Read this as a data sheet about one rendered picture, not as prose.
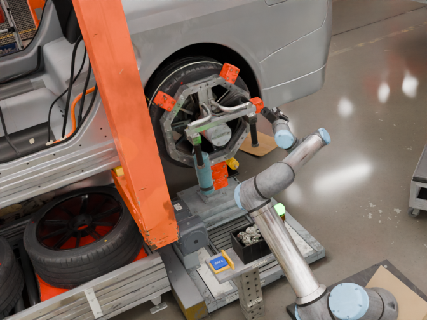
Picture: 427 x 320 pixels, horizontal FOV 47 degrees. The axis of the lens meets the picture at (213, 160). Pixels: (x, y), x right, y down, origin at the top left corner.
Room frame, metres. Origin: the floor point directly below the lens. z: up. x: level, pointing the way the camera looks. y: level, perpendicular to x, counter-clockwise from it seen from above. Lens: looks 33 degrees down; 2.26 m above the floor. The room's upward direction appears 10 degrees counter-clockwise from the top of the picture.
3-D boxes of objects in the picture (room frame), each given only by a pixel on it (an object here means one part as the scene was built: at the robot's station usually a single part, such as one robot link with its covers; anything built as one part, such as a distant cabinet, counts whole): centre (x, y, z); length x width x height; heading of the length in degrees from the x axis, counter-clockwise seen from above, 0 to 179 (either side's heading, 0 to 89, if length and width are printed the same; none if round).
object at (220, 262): (1.78, 0.06, 0.47); 0.07 x 0.07 x 0.02; 20
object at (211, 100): (2.44, -0.14, 1.03); 0.19 x 0.18 x 0.11; 20
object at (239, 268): (1.84, -0.10, 0.44); 0.43 x 0.17 x 0.03; 110
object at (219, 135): (2.46, -0.03, 0.85); 0.21 x 0.14 x 0.14; 20
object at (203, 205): (2.68, 0.05, 0.32); 0.40 x 0.30 x 0.28; 110
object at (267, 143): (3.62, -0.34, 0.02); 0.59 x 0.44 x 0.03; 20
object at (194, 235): (2.33, 0.25, 0.26); 0.42 x 0.18 x 0.35; 20
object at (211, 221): (2.68, 0.05, 0.13); 0.50 x 0.36 x 0.10; 110
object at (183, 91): (2.52, -0.01, 0.85); 0.54 x 0.07 x 0.54; 110
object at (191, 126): (2.38, 0.05, 1.03); 0.19 x 0.18 x 0.11; 20
